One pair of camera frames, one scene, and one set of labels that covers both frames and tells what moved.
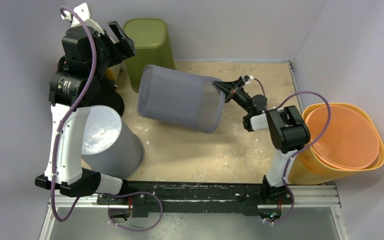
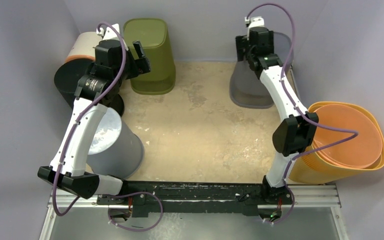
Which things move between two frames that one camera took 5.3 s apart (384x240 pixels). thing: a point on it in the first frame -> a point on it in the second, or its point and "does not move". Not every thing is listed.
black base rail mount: [194, 198] does not move
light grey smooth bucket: [106, 149] does not move
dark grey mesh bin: [179, 98] -> [246, 89]
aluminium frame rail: [306, 197] does not move
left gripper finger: [126, 47] -> [143, 64]
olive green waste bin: [152, 47] does not move
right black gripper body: [232, 89] -> [242, 46]
